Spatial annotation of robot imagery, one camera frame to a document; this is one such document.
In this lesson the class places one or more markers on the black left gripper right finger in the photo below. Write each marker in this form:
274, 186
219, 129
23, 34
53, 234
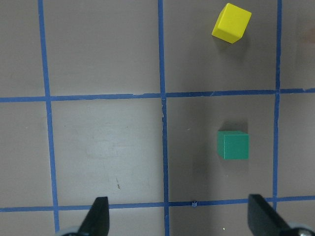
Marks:
263, 220

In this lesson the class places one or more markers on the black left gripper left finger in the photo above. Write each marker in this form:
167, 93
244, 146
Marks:
96, 223

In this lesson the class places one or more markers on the yellow wooden block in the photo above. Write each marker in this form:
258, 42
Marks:
231, 23

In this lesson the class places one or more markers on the green wooden block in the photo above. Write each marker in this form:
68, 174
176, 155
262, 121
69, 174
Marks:
233, 145

